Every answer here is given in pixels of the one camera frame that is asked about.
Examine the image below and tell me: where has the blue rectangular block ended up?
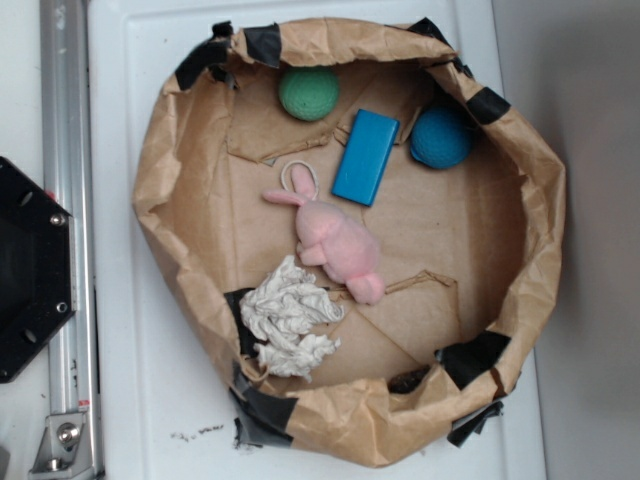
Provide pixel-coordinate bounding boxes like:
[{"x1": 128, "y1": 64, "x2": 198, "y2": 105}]
[{"x1": 331, "y1": 109, "x2": 400, "y2": 207}]

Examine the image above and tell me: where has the pink plush bunny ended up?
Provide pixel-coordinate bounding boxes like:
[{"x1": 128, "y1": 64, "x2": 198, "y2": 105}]
[{"x1": 262, "y1": 161, "x2": 385, "y2": 305}]

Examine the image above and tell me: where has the brown paper bag bin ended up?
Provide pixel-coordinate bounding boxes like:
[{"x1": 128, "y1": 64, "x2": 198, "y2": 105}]
[{"x1": 133, "y1": 18, "x2": 566, "y2": 467}]

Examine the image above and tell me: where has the crumpled white paper tissue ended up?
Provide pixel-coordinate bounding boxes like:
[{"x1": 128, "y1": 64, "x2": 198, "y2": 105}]
[{"x1": 240, "y1": 255, "x2": 345, "y2": 382}]

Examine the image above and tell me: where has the green foam ball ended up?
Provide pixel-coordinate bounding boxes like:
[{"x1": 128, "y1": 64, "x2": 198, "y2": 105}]
[{"x1": 278, "y1": 67, "x2": 340, "y2": 122}]

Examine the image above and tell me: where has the blue foam ball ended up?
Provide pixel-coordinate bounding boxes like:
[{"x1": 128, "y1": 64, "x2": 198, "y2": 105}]
[{"x1": 410, "y1": 106, "x2": 474, "y2": 169}]

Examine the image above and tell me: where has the white plastic tray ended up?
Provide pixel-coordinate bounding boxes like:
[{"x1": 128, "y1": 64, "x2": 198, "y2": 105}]
[{"x1": 87, "y1": 1, "x2": 546, "y2": 479}]

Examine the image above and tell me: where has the aluminium extrusion rail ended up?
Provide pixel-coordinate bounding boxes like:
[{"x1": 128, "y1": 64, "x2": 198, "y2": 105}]
[{"x1": 39, "y1": 1, "x2": 105, "y2": 479}]

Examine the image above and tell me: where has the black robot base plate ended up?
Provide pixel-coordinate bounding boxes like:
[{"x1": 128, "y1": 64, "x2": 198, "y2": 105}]
[{"x1": 0, "y1": 157, "x2": 74, "y2": 384}]

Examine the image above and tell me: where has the metal corner bracket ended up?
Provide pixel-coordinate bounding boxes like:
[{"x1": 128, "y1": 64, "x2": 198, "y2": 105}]
[{"x1": 28, "y1": 412, "x2": 93, "y2": 479}]

